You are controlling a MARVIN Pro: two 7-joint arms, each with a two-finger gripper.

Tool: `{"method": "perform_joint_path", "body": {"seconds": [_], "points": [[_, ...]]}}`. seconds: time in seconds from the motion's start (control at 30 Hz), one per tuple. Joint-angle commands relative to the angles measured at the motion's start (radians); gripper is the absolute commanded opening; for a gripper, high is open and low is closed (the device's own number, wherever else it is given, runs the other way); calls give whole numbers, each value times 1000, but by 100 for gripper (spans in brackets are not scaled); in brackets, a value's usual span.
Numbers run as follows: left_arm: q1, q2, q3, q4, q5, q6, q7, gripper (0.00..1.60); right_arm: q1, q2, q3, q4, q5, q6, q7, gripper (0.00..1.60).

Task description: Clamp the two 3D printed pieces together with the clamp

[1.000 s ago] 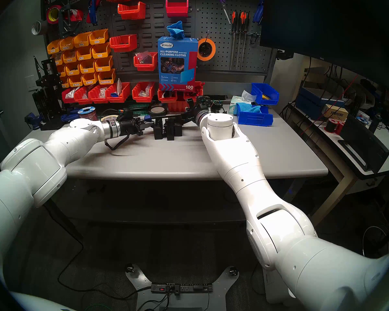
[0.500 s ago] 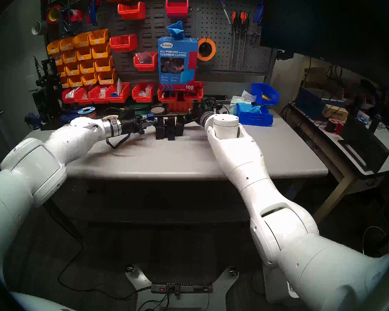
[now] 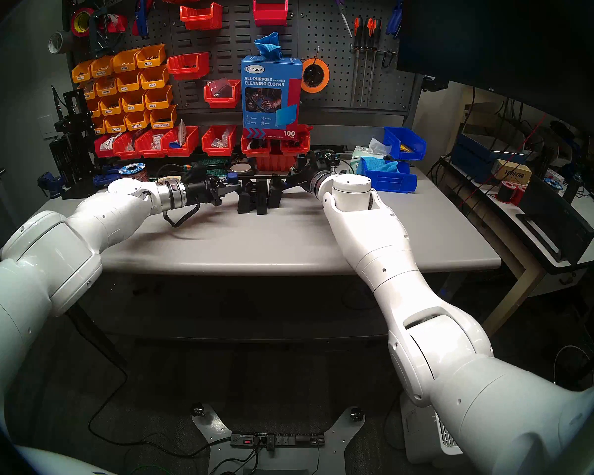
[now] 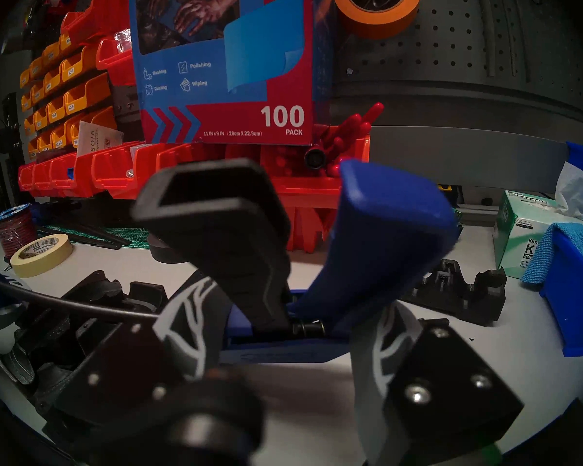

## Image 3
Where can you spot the black hanging clamp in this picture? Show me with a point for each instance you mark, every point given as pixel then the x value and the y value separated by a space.
pixel 99 33

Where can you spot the white air purifier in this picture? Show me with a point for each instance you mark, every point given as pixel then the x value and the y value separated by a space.
pixel 445 439

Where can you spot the green tissue box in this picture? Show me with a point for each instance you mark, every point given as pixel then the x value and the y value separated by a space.
pixel 359 157

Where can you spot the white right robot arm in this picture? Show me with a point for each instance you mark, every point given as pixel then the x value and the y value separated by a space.
pixel 391 261

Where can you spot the black 3D printed piece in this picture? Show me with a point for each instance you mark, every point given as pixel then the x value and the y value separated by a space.
pixel 244 202
pixel 270 197

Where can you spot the dark blue equipment box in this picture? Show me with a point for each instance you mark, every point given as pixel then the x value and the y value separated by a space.
pixel 475 152

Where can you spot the yellow storage bin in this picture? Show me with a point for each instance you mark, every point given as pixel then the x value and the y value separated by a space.
pixel 137 121
pixel 133 103
pixel 106 88
pixel 154 78
pixel 151 57
pixel 81 73
pixel 115 124
pixel 163 118
pixel 89 90
pixel 100 126
pixel 101 68
pixel 95 108
pixel 128 83
pixel 111 106
pixel 158 99
pixel 124 62

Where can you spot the grey duct tape roll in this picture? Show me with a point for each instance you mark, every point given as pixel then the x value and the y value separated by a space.
pixel 65 39

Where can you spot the blue cloth in bin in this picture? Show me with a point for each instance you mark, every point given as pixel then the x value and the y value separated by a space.
pixel 383 166

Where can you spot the grey perforated pegboard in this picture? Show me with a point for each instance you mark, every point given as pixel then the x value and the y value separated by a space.
pixel 321 28

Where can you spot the metal peg hook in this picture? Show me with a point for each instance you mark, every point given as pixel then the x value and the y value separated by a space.
pixel 388 58

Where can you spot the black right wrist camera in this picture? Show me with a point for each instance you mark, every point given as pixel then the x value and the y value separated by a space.
pixel 326 157

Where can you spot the blue storage bin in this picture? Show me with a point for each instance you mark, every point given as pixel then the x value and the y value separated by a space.
pixel 395 137
pixel 393 182

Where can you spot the black monitor mount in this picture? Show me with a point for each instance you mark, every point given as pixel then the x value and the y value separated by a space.
pixel 433 83

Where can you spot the red and yellow tape roll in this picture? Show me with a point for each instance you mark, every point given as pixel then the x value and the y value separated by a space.
pixel 81 23

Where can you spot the blue clamp on bench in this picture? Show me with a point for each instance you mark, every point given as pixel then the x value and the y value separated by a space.
pixel 106 174

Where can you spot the orange tape reel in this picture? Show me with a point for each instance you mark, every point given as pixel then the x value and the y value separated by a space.
pixel 326 75

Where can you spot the large black monitor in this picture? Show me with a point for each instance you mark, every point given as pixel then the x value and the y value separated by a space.
pixel 500 33

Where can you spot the black tilted screen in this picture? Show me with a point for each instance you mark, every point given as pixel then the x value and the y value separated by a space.
pixel 554 216

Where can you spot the blue spring clamp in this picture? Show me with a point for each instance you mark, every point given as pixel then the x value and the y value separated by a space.
pixel 400 9
pixel 393 19

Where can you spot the upturned red bin stack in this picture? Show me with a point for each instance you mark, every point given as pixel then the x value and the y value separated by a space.
pixel 274 163

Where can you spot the green cutting mat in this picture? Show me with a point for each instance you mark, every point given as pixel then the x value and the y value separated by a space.
pixel 213 161

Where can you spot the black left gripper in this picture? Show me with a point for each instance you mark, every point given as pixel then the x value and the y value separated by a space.
pixel 203 194

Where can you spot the orange black screwdriver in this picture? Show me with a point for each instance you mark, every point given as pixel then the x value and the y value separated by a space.
pixel 370 28
pixel 377 31
pixel 357 28

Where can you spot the blue hanging hand tool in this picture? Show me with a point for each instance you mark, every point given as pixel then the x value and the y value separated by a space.
pixel 141 14

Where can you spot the white wall plate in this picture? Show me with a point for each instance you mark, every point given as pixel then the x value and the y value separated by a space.
pixel 47 126

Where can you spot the blue cloth in box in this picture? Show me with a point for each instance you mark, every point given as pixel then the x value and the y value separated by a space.
pixel 268 46

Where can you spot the dark louvered bin panel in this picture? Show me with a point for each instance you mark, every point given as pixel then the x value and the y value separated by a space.
pixel 237 38

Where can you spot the yellow item in bin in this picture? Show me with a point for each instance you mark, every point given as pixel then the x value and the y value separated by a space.
pixel 407 146

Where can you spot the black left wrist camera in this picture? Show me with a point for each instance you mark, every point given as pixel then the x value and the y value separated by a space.
pixel 200 171

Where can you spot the small cardboard box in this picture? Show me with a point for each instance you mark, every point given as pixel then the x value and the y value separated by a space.
pixel 512 171

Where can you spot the red white hanging item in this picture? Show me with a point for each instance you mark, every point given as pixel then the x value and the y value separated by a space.
pixel 115 23

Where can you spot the blue cleaning cloths box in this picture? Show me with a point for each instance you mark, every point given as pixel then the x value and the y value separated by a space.
pixel 272 98

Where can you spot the black power strip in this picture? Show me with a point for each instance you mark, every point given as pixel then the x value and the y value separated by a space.
pixel 277 439

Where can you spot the black tape roll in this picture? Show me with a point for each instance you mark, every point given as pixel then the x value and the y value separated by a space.
pixel 251 173

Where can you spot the black caster knob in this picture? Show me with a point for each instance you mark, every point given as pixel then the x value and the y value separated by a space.
pixel 356 413
pixel 197 408

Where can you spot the blue bar clamp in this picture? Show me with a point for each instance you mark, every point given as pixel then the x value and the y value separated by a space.
pixel 272 178

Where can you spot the black equipment stand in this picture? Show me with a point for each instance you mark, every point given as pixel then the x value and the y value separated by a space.
pixel 72 147

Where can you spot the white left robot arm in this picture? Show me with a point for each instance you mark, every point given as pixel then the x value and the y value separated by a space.
pixel 54 261

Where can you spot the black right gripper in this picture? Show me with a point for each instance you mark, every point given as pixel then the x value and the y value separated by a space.
pixel 313 172

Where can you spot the blue bench vise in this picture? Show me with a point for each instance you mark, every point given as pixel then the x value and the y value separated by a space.
pixel 51 182

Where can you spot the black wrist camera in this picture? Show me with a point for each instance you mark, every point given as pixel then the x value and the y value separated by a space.
pixel 326 157
pixel 200 171

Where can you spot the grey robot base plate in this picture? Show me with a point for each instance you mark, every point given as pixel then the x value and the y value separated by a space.
pixel 302 461

